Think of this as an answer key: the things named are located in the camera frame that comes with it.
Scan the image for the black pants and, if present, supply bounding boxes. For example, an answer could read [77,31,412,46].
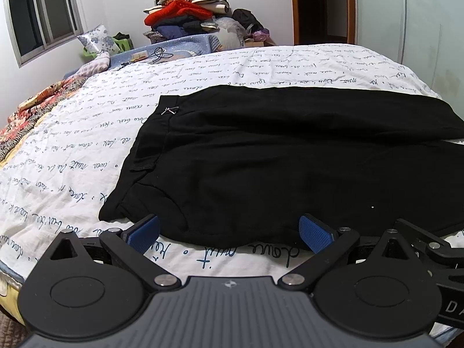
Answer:
[99,86,463,247]

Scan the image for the white script-print bed sheet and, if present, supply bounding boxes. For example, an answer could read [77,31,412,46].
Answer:
[0,44,464,338]

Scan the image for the floral patterned blanket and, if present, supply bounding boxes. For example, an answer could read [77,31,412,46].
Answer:
[1,51,110,161]

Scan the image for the light blue quilt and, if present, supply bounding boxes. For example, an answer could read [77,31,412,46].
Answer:
[63,33,222,79]

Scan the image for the blue floral white pillow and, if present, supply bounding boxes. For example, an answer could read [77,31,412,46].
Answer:
[77,24,119,55]

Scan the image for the pile of clothes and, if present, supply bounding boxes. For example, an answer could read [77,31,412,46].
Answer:
[144,0,274,50]

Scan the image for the frosted glass wardrobe door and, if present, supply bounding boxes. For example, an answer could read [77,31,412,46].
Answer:
[356,0,463,103]

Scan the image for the brown wooden door frame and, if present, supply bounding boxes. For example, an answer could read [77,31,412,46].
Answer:
[292,0,356,45]

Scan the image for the window with grey frame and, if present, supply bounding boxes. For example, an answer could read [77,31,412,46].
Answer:
[4,0,83,66]

